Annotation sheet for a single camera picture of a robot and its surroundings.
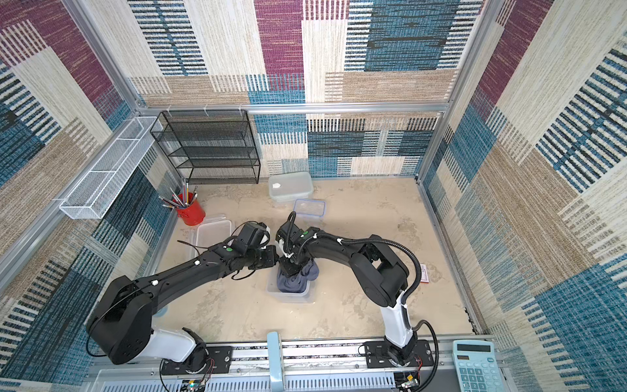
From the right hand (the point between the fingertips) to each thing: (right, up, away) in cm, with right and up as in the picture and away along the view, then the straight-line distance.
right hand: (292, 275), depth 89 cm
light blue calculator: (+54, -20, -19) cm, 60 cm away
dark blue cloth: (+2, 0, -10) cm, 10 cm away
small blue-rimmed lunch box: (+6, +22, +14) cm, 27 cm away
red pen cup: (-42, +24, +8) cm, 49 cm away
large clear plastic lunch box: (-6, -4, -6) cm, 9 cm away
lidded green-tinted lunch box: (-3, +33, +20) cm, 39 cm away
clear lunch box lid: (-33, +15, +13) cm, 39 cm away
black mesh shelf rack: (-38, +51, +20) cm, 67 cm away
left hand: (-3, +7, -3) cm, 8 cm away
